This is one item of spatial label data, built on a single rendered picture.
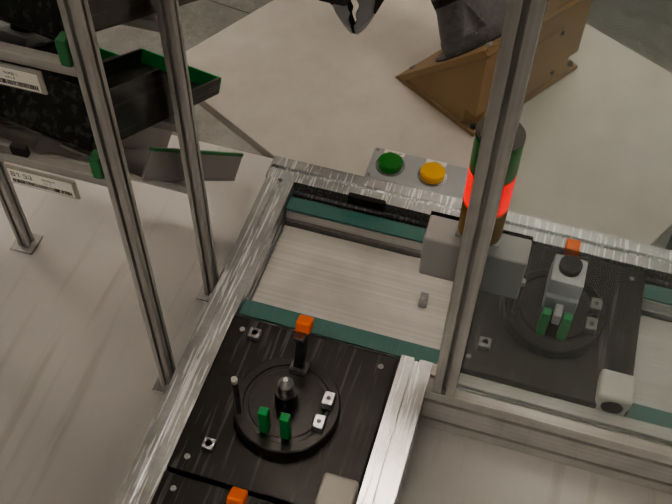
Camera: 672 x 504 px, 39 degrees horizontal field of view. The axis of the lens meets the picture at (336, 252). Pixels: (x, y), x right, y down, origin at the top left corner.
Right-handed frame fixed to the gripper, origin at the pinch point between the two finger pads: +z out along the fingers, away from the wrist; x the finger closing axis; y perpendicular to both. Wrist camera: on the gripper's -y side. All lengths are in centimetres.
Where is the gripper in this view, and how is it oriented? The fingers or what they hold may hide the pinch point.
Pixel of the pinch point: (353, 28)
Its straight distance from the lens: 133.6
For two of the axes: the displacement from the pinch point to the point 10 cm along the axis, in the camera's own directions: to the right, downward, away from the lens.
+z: -0.1, 6.1, 8.0
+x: -9.6, -2.4, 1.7
